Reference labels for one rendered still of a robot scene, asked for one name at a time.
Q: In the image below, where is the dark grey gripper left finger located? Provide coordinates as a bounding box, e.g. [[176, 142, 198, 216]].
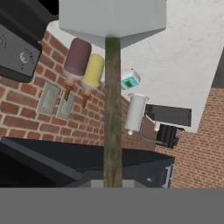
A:
[[67, 178, 105, 189]]

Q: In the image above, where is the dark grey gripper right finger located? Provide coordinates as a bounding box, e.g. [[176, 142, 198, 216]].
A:
[[122, 178, 147, 189]]

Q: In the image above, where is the wooden-handled spatula with white head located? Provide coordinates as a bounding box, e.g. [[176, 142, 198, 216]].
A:
[[58, 0, 168, 188]]

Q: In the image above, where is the white cylinder container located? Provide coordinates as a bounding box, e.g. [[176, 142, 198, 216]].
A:
[[123, 93, 150, 136]]

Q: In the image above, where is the black appliance with grey tube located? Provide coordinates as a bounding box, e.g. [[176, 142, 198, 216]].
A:
[[139, 103, 193, 150]]

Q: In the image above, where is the white and teal small box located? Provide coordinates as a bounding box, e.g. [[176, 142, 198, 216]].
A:
[[120, 68, 142, 91]]

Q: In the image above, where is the yellow squeeze bottle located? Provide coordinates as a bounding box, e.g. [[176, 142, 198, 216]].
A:
[[80, 52, 105, 109]]

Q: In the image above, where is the brown squeeze bottle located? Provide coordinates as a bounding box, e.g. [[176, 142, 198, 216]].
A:
[[62, 37, 93, 102]]

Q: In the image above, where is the black appliance with round knobs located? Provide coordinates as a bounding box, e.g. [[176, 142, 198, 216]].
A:
[[0, 0, 60, 84]]

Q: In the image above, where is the grey wall socket plate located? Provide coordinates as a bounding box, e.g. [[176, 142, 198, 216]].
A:
[[55, 95, 76, 120], [36, 80, 62, 116]]

